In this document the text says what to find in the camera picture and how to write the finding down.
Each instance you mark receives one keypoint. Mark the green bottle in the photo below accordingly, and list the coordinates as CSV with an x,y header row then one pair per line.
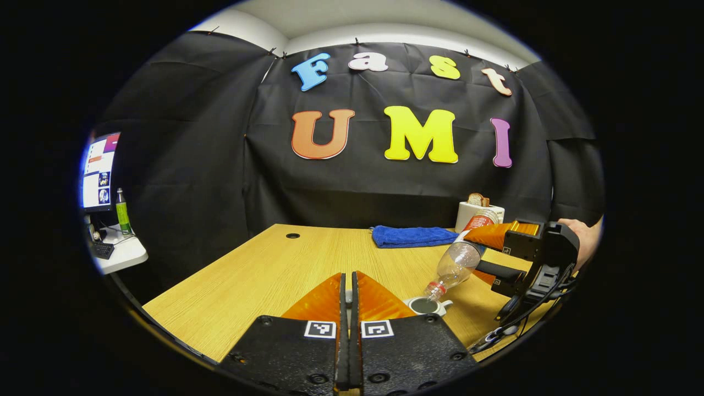
x,y
123,217

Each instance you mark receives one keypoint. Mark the toast slice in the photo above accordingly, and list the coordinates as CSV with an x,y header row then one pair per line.
x,y
477,199

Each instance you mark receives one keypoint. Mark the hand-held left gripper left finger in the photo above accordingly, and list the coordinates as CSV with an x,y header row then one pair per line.
x,y
341,352

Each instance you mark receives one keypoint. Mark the black keyboard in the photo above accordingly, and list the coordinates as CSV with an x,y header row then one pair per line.
x,y
102,251

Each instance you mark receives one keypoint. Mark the white side desk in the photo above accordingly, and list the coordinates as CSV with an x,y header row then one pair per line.
x,y
126,256

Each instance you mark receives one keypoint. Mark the clear plastic water bottle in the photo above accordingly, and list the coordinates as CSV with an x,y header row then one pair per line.
x,y
456,264

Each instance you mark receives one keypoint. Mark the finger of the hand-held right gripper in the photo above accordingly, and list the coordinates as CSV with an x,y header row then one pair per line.
x,y
503,272
522,242

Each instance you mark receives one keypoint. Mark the white toaster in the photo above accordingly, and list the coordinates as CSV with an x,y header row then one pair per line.
x,y
467,217

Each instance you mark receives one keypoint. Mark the computer monitor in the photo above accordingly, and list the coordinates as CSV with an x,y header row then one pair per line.
x,y
100,173

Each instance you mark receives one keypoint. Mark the blue towel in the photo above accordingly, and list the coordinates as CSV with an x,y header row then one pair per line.
x,y
412,236

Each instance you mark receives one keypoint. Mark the black backdrop cloth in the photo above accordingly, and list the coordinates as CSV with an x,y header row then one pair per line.
x,y
192,165

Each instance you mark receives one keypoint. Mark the white teacup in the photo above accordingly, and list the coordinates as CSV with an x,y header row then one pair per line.
x,y
423,306

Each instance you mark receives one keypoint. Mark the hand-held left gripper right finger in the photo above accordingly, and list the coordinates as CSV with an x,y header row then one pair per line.
x,y
356,352

